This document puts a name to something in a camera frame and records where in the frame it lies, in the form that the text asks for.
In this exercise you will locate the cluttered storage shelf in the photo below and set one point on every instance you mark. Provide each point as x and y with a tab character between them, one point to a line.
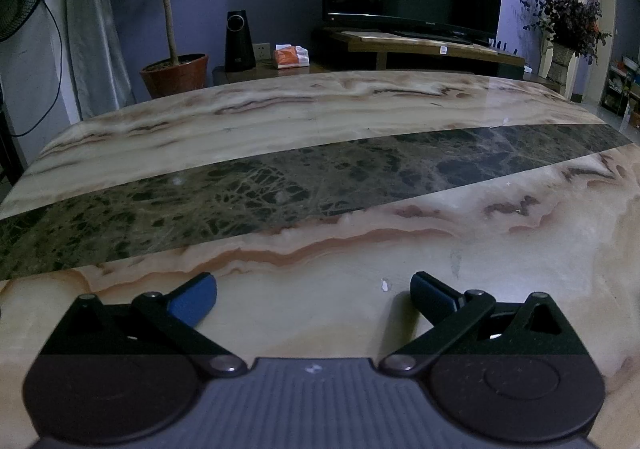
620	84

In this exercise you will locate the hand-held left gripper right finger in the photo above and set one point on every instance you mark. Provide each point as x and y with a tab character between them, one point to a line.
430	296

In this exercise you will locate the wooden television stand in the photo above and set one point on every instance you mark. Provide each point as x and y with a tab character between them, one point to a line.
425	46

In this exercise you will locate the dried flowers in vase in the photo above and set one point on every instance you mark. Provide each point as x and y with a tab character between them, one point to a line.
565	14

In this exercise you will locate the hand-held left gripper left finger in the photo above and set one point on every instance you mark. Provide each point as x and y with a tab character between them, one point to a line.
192	301

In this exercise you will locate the black speaker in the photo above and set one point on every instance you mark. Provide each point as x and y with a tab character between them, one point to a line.
240	49

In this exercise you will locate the small white scrap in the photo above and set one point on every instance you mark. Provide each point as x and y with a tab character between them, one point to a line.
385	286

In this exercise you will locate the orange tissue pack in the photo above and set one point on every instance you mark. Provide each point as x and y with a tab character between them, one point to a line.
287	59

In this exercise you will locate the pale grey curtain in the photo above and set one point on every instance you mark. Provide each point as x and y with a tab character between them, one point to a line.
95	29

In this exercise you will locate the potted tree in terracotta pot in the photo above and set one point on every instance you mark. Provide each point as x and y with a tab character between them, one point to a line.
175	76

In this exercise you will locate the white wall socket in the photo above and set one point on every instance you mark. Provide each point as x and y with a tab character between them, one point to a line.
261	51

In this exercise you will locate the low dark cabinet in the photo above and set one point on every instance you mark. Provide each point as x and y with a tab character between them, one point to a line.
270	75

